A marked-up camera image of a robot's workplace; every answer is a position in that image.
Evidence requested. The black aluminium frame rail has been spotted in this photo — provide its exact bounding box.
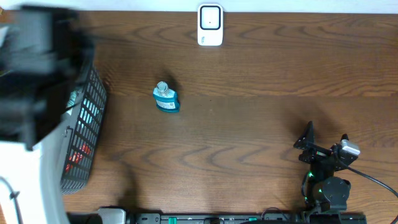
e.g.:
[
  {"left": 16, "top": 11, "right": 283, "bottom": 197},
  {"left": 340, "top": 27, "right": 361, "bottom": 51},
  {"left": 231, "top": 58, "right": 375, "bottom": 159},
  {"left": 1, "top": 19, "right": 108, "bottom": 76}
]
[{"left": 67, "top": 207, "right": 367, "bottom": 224}]

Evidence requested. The blue mouthwash bottle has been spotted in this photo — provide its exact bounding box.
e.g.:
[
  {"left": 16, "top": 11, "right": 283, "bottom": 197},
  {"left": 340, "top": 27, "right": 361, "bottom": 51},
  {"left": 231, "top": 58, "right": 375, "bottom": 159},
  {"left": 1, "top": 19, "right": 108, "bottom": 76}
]
[{"left": 153, "top": 82, "right": 180, "bottom": 113}]

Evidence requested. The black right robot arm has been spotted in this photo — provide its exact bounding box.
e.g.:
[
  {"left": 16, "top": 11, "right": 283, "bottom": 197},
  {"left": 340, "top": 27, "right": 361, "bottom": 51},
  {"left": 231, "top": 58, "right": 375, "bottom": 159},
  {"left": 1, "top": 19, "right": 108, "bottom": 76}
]
[{"left": 294, "top": 133, "right": 360, "bottom": 213}]

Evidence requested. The grey plastic shopping basket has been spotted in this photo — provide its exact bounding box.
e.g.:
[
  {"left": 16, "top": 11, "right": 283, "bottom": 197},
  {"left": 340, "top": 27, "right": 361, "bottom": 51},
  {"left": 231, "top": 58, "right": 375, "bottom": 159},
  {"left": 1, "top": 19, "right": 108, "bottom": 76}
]
[{"left": 60, "top": 58, "right": 107, "bottom": 194}]

